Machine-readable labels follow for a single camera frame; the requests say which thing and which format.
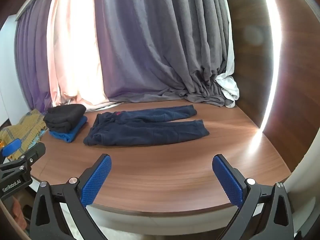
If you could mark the white curtain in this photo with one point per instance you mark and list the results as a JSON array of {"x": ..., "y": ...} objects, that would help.
[{"x": 228, "y": 85}]

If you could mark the navy blue pants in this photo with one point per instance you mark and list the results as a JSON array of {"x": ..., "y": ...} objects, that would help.
[{"x": 140, "y": 130}]

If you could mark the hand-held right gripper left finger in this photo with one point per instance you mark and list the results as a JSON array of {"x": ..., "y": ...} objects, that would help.
[{"x": 96, "y": 180}]

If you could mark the folded black garment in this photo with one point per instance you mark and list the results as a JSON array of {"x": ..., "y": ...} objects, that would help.
[{"x": 63, "y": 116}]

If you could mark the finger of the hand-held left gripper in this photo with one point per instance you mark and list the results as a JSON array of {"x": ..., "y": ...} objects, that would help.
[
  {"x": 35, "y": 152},
  {"x": 11, "y": 148}
]

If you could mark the pale pink sheer curtain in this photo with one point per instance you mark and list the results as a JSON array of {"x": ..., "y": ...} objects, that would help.
[{"x": 72, "y": 55}]

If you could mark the yellow plaid blanket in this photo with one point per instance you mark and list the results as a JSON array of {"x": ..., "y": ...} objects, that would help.
[{"x": 23, "y": 127}]

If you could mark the curtain rail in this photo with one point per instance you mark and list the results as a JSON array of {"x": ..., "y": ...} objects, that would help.
[{"x": 35, "y": 2}]

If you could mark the grey curtain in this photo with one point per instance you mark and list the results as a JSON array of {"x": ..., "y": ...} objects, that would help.
[
  {"x": 155, "y": 42},
  {"x": 31, "y": 55}
]

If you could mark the folded blue garment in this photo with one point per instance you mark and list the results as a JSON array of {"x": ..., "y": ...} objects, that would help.
[{"x": 71, "y": 132}]

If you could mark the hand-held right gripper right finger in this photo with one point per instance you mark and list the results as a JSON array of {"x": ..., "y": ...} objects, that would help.
[{"x": 227, "y": 180}]

